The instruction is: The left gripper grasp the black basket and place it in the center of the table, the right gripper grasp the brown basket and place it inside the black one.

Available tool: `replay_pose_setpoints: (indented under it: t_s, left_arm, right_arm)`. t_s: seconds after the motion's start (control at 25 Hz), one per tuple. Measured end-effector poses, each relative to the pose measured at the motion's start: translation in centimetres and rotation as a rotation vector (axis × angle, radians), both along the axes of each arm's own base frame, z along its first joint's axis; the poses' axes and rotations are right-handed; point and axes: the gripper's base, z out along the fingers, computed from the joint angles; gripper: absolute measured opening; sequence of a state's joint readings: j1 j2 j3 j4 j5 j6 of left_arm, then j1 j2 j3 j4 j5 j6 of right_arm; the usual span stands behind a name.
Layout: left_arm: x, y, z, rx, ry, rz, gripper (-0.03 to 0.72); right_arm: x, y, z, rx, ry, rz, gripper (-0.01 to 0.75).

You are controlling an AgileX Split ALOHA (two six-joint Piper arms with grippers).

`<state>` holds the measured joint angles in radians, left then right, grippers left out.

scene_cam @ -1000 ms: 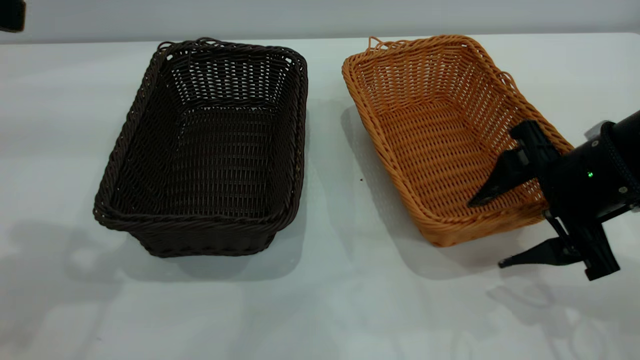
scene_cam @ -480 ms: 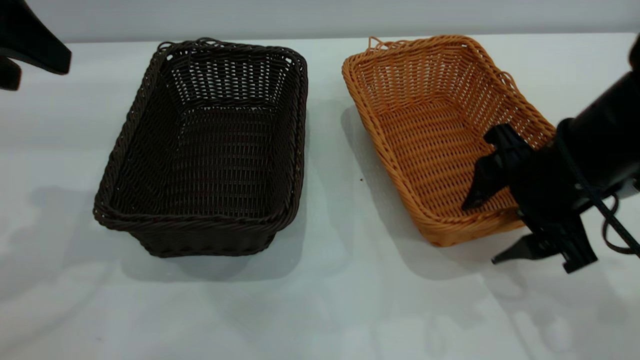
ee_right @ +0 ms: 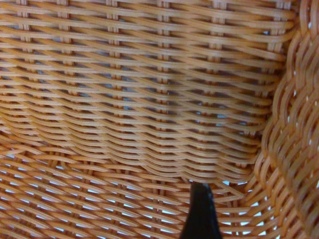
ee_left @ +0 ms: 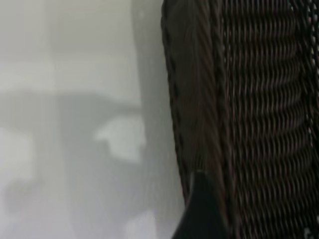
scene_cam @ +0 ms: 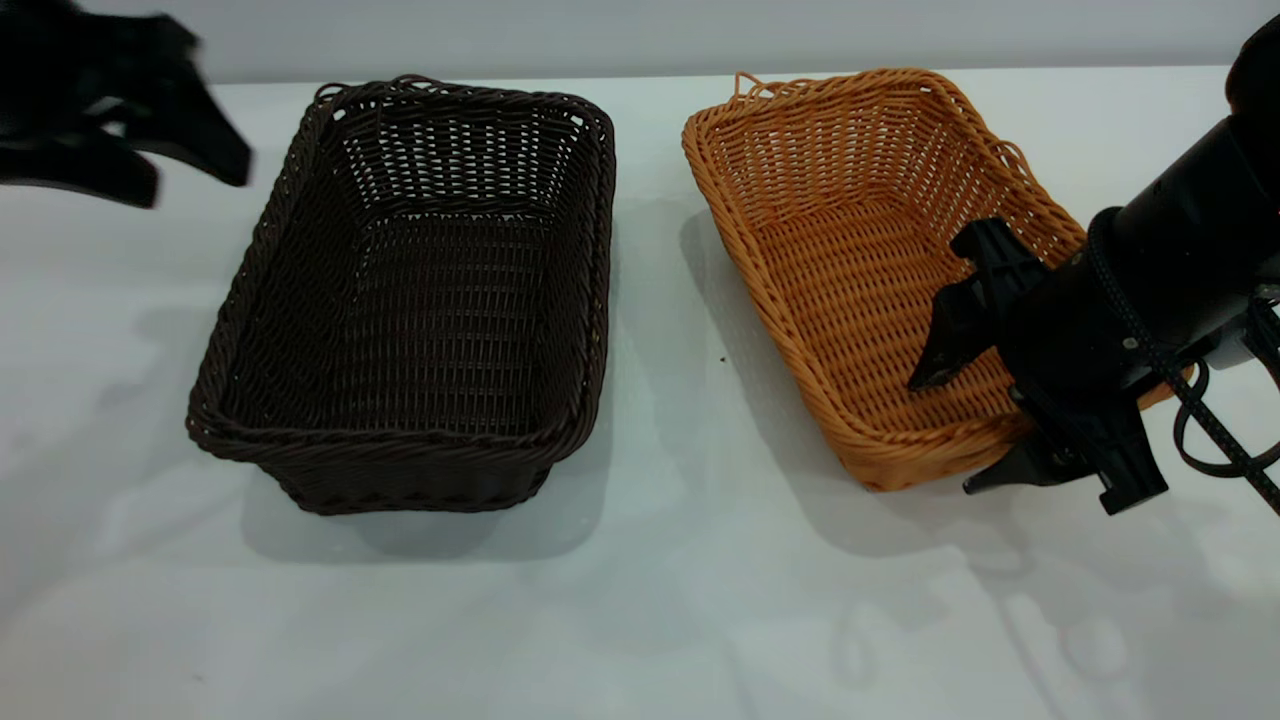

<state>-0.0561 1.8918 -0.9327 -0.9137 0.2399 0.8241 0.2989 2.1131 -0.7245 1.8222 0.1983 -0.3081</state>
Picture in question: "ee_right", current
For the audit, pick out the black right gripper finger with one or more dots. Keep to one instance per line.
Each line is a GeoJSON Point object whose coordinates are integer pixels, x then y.
{"type": "Point", "coordinates": [200, 216]}

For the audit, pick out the orange woven plastic basket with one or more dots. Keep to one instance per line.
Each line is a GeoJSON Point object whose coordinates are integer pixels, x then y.
{"type": "Point", "coordinates": [139, 99]}

